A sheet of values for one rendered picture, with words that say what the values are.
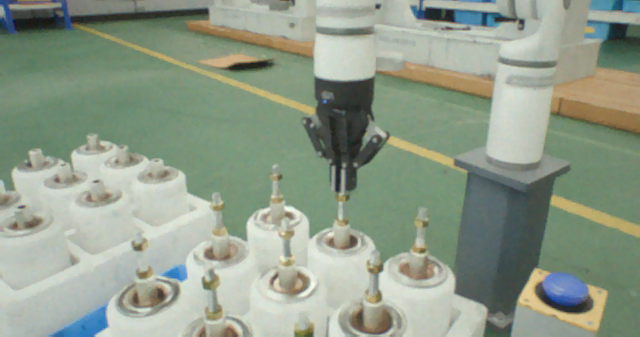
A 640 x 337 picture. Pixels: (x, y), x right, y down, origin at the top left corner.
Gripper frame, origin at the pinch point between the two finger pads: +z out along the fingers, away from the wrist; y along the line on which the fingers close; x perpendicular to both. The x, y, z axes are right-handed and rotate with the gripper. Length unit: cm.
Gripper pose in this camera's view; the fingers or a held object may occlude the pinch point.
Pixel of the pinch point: (343, 178)
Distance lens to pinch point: 64.7
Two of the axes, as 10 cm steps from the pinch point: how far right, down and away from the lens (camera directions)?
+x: 6.5, -2.9, 7.1
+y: 7.6, 2.4, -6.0
